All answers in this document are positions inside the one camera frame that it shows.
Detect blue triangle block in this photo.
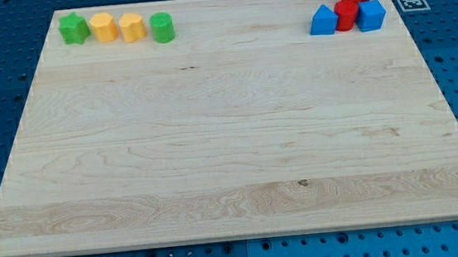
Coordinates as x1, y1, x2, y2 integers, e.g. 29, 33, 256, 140
310, 4, 338, 36

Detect white fiducial marker tag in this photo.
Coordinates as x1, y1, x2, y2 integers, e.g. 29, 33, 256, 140
396, 0, 431, 12

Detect yellow hexagon block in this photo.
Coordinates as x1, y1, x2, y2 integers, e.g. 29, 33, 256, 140
89, 12, 118, 43

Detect light wooden board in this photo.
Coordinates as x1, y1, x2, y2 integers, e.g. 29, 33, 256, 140
0, 0, 458, 257

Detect red cylinder block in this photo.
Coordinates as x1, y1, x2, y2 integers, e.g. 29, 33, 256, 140
334, 0, 359, 32

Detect green star block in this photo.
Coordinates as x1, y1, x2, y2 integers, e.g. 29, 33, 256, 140
58, 12, 91, 45

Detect green cylinder block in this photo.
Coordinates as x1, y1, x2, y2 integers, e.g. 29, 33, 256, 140
149, 12, 176, 44

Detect blue cube block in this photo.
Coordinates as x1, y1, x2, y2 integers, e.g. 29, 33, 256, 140
356, 0, 386, 32

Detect yellow heart block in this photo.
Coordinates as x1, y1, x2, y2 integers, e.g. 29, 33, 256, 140
118, 13, 147, 43

